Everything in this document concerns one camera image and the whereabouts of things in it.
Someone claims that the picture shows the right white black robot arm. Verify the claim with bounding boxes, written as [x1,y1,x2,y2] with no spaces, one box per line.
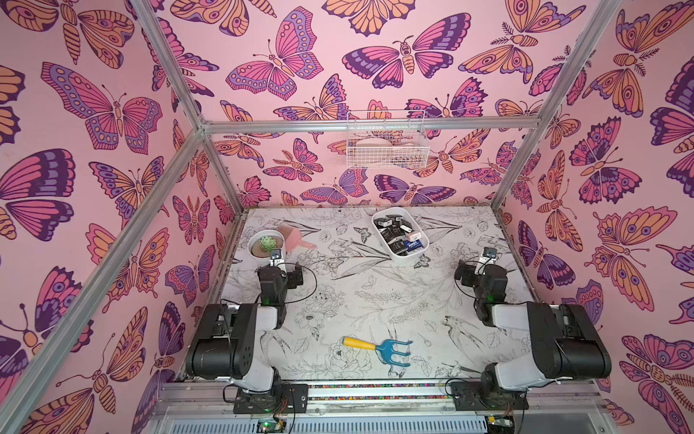
[454,253,612,393]

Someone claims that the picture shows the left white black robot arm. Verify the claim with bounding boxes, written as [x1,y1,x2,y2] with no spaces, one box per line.
[185,260,304,394]

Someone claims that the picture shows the black tissue pack in box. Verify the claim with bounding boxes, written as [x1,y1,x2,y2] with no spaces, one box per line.
[374,215,403,229]

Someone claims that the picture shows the white bowl with succulent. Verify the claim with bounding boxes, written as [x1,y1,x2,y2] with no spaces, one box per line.
[248,230,286,260]

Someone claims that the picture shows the blue tissue pack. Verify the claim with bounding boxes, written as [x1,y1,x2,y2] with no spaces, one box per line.
[407,240,424,251]

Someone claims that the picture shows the blue yellow toy rake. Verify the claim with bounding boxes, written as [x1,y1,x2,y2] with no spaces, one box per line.
[343,336,412,368]

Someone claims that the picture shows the green circuit board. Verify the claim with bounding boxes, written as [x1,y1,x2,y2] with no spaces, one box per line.
[256,420,287,434]

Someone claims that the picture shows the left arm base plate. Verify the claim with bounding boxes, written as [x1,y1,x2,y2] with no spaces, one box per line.
[233,383,309,415]

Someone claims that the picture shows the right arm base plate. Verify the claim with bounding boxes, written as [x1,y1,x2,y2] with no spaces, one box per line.
[446,380,529,412]

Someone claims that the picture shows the white wire wall basket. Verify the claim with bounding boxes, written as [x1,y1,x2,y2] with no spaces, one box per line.
[344,118,430,170]

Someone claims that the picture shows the aluminium mounting rail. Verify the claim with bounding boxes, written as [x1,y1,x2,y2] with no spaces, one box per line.
[154,379,607,418]

